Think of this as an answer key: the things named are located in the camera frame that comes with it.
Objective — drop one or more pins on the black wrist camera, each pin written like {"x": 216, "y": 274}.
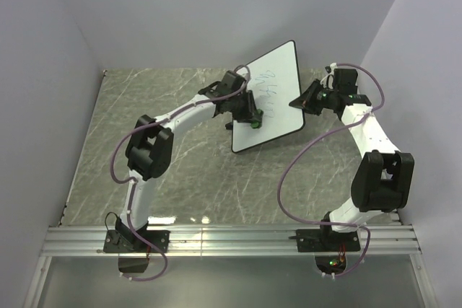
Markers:
{"x": 345, "y": 81}
{"x": 231, "y": 82}

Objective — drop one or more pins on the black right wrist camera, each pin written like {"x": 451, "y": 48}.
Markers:
{"x": 345, "y": 81}

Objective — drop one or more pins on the aluminium right side rail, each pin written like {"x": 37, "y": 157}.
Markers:
{"x": 395, "y": 219}

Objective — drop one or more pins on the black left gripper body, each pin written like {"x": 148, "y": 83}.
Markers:
{"x": 242, "y": 108}

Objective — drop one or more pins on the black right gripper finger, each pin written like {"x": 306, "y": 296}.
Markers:
{"x": 314, "y": 88}
{"x": 300, "y": 102}

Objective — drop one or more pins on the green whiteboard eraser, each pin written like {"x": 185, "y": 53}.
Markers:
{"x": 256, "y": 124}

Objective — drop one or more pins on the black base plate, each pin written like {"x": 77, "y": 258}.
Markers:
{"x": 325, "y": 239}
{"x": 127, "y": 242}

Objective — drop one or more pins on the aluminium rail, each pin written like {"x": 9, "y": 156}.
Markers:
{"x": 221, "y": 241}
{"x": 395, "y": 219}

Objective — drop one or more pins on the aluminium front rail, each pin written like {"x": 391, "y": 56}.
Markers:
{"x": 221, "y": 241}

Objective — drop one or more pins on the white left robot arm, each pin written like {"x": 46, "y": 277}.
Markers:
{"x": 150, "y": 148}

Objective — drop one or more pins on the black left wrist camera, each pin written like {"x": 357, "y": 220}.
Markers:
{"x": 231, "y": 82}

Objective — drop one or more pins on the white whiteboard black frame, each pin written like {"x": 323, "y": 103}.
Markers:
{"x": 274, "y": 82}

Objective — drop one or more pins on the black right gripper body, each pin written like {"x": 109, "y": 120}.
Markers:
{"x": 323, "y": 100}

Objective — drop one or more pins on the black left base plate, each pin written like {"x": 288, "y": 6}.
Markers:
{"x": 127, "y": 242}

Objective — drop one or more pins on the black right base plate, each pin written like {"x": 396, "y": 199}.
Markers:
{"x": 325, "y": 239}

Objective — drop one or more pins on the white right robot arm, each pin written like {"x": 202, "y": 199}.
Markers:
{"x": 383, "y": 178}

